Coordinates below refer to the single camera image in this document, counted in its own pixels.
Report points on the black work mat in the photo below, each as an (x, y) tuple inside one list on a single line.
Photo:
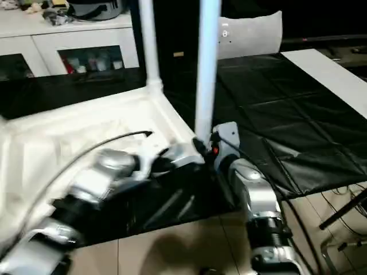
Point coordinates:
[(286, 94)]

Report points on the white sideboard with glass doors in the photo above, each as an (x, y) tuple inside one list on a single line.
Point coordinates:
[(28, 43)]

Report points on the grey cushion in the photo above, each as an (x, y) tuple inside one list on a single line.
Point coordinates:
[(252, 34)]

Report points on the grey helmet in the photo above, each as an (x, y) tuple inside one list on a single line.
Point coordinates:
[(94, 11)]

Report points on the black stand leg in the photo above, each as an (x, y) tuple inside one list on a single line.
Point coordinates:
[(344, 207)]

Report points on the white patterned jar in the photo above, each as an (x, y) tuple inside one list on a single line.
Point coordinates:
[(101, 64)]

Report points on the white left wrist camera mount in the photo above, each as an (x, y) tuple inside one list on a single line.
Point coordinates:
[(149, 151)]

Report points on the white plastic table leg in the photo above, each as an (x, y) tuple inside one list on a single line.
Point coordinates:
[(207, 57), (150, 43)]

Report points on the small white cup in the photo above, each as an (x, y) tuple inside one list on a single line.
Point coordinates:
[(117, 64)]

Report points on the dark round robot body part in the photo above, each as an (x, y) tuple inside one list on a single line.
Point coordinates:
[(207, 272)]

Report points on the black speaker with gold label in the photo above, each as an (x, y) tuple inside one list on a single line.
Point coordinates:
[(177, 28)]

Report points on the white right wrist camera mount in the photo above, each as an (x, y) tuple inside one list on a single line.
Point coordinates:
[(229, 134)]

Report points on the white flat panel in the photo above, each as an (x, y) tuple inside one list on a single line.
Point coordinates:
[(329, 74)]

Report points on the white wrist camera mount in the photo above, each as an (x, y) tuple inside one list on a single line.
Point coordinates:
[(149, 151), (229, 134)]

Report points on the white plastic table top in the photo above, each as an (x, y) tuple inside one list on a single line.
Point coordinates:
[(57, 137)]

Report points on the black rod with red dot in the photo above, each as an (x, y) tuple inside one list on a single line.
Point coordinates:
[(329, 38)]

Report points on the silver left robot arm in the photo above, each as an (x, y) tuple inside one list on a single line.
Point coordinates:
[(114, 163)]

